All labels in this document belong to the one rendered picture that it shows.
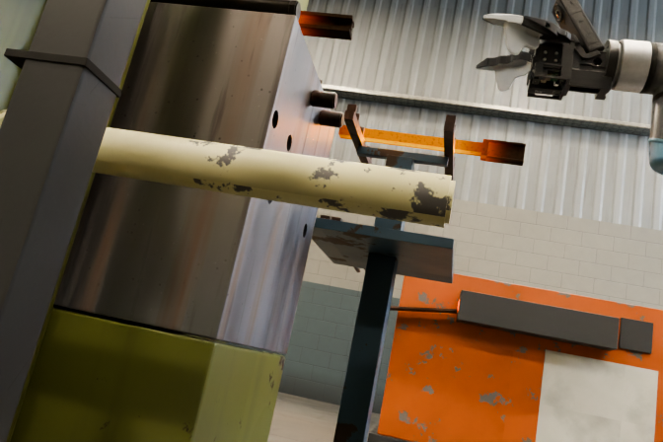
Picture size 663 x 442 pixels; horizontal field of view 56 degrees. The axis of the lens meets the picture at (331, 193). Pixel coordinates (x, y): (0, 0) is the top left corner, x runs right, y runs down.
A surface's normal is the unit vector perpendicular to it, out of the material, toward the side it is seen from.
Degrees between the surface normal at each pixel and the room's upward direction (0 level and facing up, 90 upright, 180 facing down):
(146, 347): 90
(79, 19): 90
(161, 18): 90
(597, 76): 90
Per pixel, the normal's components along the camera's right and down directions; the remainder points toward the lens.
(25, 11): 0.97, 0.15
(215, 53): -0.15, -0.29
